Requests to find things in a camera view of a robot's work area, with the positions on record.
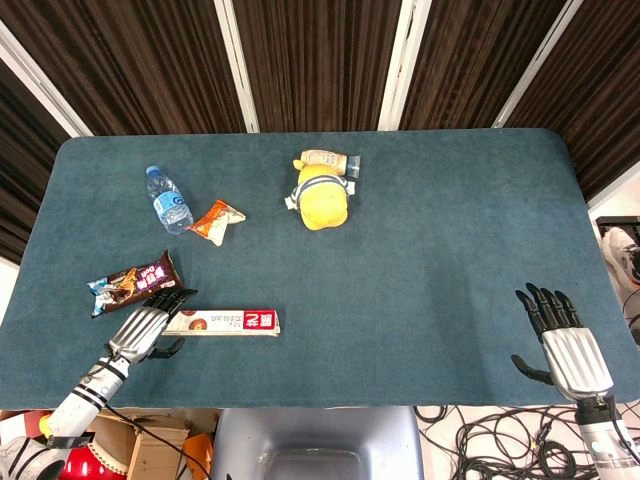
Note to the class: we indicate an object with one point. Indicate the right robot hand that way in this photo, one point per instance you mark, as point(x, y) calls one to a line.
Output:
point(575, 350)

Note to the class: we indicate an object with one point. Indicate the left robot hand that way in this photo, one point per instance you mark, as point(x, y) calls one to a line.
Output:
point(136, 332)

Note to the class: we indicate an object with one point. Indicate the long white red box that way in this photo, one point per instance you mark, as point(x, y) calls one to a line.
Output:
point(225, 323)

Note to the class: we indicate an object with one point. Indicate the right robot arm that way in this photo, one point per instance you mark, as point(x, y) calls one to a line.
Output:
point(607, 435)

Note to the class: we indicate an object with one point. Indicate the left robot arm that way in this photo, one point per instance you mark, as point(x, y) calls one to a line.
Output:
point(85, 390)

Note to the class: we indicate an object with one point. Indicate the brown chocolate snack packet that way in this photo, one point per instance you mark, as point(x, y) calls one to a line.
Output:
point(135, 283)

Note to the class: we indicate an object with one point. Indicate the white sneaker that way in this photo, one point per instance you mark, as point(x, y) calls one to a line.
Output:
point(620, 260)

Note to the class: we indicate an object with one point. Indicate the yellow duck toy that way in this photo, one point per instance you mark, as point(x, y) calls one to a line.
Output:
point(46, 424)

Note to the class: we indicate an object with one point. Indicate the red round drum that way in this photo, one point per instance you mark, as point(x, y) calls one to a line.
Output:
point(95, 460)

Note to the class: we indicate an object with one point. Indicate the clear water bottle blue label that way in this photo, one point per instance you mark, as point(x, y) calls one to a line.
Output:
point(169, 201)

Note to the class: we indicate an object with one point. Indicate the orange white snack packet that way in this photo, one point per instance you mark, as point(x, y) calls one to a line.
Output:
point(216, 222)

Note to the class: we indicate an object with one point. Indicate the teal table cloth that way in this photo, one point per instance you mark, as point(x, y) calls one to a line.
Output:
point(320, 270)

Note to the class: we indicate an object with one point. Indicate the grey plastic chair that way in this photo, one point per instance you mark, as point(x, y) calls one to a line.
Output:
point(316, 445)

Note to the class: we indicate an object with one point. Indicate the yellow plush toy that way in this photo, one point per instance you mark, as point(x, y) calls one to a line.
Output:
point(322, 196)

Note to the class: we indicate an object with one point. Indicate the beige drink bottle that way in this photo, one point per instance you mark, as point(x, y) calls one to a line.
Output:
point(330, 161)

